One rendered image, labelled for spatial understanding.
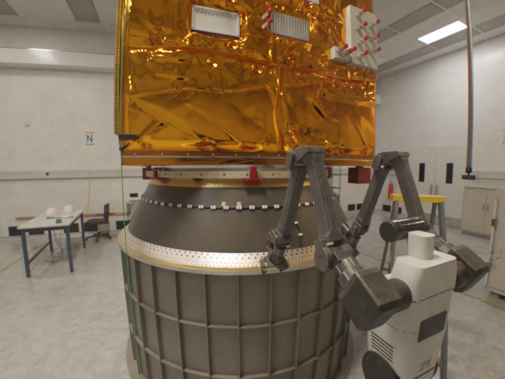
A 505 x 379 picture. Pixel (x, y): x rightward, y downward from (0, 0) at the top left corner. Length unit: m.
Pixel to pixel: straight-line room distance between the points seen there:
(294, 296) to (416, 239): 0.98
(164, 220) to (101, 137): 5.60
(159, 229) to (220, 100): 0.93
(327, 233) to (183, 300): 1.11
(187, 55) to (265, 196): 0.99
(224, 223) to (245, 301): 0.48
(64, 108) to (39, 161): 1.46
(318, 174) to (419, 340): 0.59
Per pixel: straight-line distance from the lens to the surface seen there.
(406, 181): 1.14
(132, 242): 1.93
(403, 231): 0.85
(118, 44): 1.79
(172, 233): 1.64
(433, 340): 0.98
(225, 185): 1.60
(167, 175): 1.80
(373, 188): 1.26
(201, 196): 1.62
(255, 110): 1.65
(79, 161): 7.24
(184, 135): 1.51
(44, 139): 7.54
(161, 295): 1.77
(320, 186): 0.82
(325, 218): 0.80
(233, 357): 1.80
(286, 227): 1.05
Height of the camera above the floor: 1.74
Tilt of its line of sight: 5 degrees down
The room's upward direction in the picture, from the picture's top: straight up
